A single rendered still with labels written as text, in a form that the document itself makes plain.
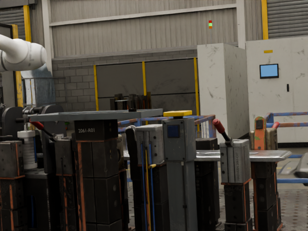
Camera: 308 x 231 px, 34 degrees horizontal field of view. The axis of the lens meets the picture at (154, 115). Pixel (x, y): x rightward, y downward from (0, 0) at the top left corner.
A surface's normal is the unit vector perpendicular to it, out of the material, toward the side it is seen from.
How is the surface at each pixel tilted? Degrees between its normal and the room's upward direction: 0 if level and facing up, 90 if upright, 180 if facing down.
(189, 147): 90
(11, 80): 90
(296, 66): 90
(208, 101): 90
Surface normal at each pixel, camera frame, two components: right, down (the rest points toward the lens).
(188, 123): 0.90, -0.03
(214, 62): -0.34, 0.07
